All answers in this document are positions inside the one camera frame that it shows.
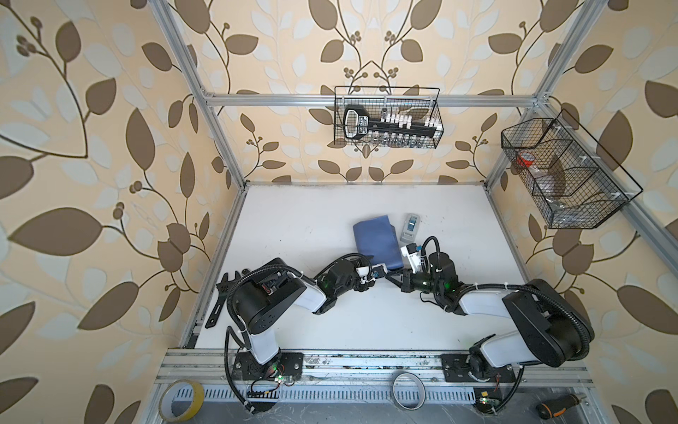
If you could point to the black tool set in basket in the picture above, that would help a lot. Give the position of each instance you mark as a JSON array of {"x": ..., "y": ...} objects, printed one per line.
[{"x": 357, "y": 124}]

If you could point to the right wall wire basket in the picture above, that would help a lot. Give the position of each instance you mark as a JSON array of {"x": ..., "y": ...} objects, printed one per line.
[{"x": 576, "y": 182}]

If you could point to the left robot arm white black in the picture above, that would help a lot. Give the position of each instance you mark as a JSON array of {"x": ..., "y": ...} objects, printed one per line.
[{"x": 256, "y": 299}]

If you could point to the wall wire basket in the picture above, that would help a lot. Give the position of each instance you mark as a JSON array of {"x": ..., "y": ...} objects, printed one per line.
[
  {"x": 576, "y": 182},
  {"x": 420, "y": 103}
]

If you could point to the blue wrapping paper sheet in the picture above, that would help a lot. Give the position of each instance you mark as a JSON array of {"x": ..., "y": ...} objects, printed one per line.
[{"x": 377, "y": 240}]

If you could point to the yellow tape roll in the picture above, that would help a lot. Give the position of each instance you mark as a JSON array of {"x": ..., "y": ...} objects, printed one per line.
[{"x": 181, "y": 401}]

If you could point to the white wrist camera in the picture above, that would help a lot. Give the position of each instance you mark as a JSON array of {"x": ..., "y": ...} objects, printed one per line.
[
  {"x": 371, "y": 272},
  {"x": 411, "y": 253}
]

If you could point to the orange black screwdriver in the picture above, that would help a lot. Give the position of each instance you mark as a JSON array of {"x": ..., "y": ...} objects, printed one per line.
[{"x": 553, "y": 408}]

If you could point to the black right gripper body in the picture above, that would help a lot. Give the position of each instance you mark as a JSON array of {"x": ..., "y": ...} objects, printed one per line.
[{"x": 420, "y": 282}]

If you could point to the black adjustable wrench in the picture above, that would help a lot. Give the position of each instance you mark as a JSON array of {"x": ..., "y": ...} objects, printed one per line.
[{"x": 222, "y": 294}]

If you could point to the back wall wire basket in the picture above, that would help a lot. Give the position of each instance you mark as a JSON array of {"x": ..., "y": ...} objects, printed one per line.
[{"x": 420, "y": 103}]

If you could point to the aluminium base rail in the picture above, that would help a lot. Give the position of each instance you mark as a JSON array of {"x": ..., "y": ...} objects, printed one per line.
[{"x": 327, "y": 366}]

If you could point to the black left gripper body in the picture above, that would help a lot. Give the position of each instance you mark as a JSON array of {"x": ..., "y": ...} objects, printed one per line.
[{"x": 353, "y": 283}]

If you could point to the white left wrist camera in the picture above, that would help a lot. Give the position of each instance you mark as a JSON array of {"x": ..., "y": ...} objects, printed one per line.
[{"x": 371, "y": 272}]

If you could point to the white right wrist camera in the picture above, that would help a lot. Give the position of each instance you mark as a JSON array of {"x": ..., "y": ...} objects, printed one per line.
[{"x": 411, "y": 253}]

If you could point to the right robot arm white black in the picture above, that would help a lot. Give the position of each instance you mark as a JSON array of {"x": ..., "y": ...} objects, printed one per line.
[{"x": 548, "y": 329}]

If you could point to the grey tape dispenser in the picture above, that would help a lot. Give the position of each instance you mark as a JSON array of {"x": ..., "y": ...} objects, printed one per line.
[{"x": 410, "y": 229}]

